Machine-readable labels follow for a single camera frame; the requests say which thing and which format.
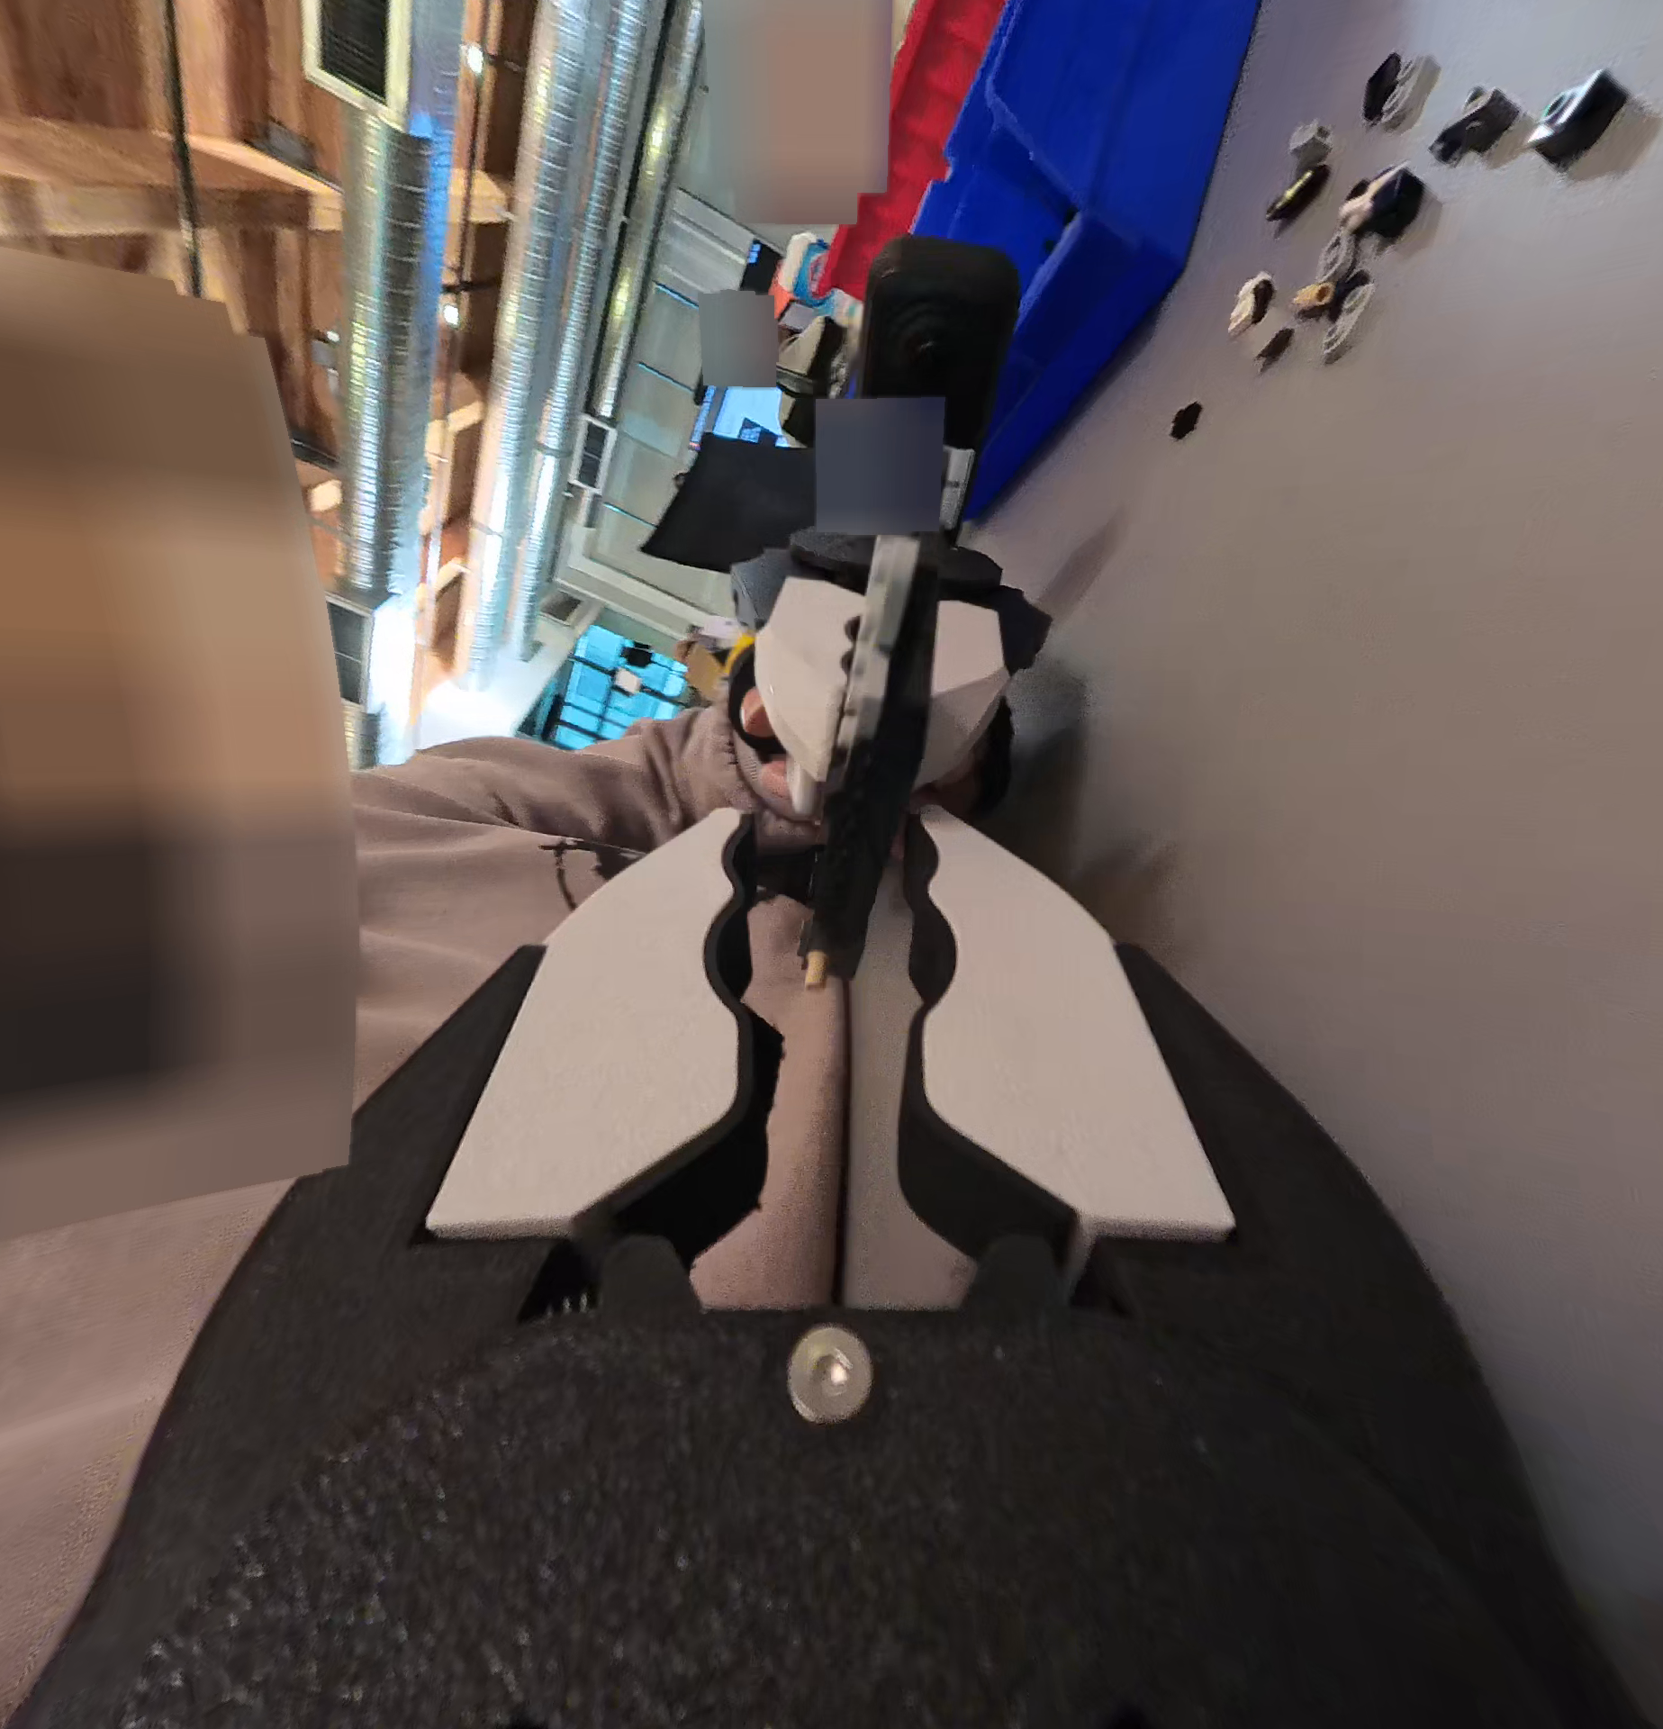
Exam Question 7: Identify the black brick chassis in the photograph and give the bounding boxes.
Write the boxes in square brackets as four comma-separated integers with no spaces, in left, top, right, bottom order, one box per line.
[791,532,944,981]

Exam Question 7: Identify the scattered small brick pieces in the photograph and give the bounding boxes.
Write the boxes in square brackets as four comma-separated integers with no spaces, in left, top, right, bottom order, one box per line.
[1167,53,1634,442]

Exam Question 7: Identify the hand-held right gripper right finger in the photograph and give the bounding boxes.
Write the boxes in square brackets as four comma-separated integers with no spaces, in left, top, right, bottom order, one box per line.
[900,811,1241,1300]

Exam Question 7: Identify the white air vent grille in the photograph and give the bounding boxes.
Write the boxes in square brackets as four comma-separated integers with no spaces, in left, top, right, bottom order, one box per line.
[302,0,410,104]

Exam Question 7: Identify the person's left forearm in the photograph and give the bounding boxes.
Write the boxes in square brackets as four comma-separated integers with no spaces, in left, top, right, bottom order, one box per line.
[352,702,769,949]

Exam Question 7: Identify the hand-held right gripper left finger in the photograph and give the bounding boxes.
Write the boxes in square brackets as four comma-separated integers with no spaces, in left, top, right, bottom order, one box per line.
[423,811,791,1280]

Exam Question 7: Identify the red plastic bin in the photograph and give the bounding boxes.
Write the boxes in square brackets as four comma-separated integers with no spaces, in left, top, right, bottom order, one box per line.
[832,0,1012,295]

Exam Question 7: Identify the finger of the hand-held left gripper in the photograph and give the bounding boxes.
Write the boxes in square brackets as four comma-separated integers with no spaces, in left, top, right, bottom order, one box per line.
[916,597,1019,790]
[754,573,870,814]

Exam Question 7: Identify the person's left hand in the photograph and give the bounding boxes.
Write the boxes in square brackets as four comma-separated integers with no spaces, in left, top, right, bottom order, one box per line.
[720,667,834,844]

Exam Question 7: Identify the silver ventilation duct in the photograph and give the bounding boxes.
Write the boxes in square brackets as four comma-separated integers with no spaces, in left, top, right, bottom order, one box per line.
[335,0,438,764]
[470,0,707,683]

